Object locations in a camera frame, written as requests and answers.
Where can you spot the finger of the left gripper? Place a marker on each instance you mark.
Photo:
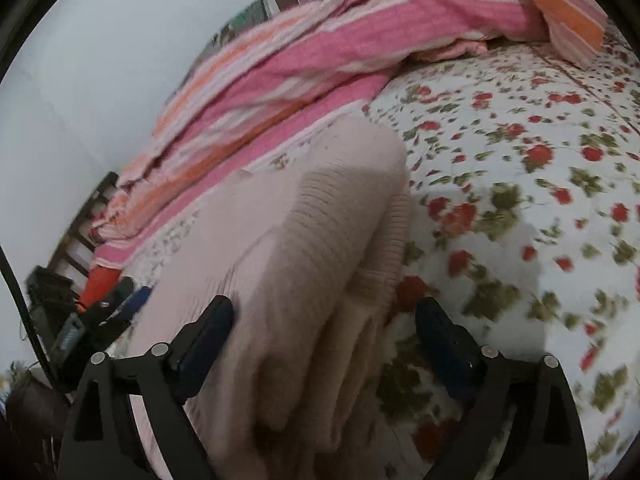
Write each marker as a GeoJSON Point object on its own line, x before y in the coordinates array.
{"type": "Point", "coordinates": [103, 309]}
{"type": "Point", "coordinates": [133, 304]}

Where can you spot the red pillow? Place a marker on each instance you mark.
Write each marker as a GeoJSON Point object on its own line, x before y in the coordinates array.
{"type": "Point", "coordinates": [100, 282]}

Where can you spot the pink orange striped quilt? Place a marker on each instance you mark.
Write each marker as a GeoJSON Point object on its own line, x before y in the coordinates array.
{"type": "Point", "coordinates": [166, 177]}

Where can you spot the dark wooden headboard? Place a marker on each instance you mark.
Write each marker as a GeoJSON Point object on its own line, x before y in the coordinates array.
{"type": "Point", "coordinates": [73, 255]}

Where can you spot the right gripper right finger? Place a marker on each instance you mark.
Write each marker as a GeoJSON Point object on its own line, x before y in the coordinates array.
{"type": "Point", "coordinates": [545, 440]}

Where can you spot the pink knitted sweater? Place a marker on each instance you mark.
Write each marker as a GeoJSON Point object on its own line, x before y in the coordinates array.
{"type": "Point", "coordinates": [309, 256]}

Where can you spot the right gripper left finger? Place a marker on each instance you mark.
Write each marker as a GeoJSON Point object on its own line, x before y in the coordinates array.
{"type": "Point", "coordinates": [102, 439]}

